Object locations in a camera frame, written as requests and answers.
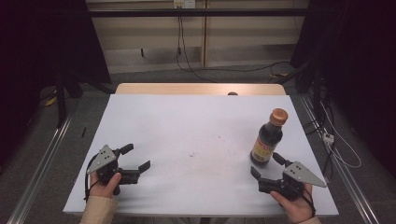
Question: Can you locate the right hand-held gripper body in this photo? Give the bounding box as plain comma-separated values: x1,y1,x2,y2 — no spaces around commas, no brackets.
257,161,328,202

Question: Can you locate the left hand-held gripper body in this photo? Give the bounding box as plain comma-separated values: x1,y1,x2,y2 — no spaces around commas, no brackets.
86,144,141,196

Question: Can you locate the dark sauce bottle orange cap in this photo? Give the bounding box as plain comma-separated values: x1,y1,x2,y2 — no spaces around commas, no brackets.
249,107,290,167

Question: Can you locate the person's left hand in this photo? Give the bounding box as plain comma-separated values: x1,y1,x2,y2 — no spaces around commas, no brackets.
89,172,122,199

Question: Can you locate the person's right hand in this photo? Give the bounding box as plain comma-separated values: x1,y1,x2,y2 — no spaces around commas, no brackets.
269,183,316,224

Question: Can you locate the white power strip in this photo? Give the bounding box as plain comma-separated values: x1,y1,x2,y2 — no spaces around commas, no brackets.
322,132,335,146

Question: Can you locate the white table mat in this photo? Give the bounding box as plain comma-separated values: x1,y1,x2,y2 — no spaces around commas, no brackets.
63,93,340,217

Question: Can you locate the black metal stand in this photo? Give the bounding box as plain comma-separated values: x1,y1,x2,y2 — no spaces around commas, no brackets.
54,70,116,129

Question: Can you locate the wooden table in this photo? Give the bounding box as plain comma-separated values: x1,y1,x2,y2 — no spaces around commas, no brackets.
115,82,287,96

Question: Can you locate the dark curtain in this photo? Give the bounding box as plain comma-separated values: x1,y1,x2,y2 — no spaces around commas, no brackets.
0,0,112,167
290,0,396,180

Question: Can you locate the black horizontal bar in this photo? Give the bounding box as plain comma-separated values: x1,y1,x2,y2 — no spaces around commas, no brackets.
88,7,309,18

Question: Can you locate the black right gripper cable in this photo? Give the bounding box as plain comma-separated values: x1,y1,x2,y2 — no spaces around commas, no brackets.
292,181,317,218

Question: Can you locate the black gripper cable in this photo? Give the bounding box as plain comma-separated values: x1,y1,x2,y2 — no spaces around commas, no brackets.
292,181,317,218
83,153,101,203

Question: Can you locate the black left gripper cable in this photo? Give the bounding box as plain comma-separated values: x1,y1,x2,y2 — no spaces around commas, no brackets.
83,153,101,203

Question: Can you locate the metal floor rail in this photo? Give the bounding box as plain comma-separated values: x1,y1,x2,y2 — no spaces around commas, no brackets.
6,115,75,224
300,94,381,224

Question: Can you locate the white floor cable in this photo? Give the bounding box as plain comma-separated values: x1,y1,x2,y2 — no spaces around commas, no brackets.
320,102,362,170

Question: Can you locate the black hanging cable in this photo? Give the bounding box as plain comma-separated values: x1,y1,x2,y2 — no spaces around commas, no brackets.
176,15,216,83

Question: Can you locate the white wall socket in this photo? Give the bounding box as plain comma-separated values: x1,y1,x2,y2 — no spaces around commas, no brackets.
173,0,196,9

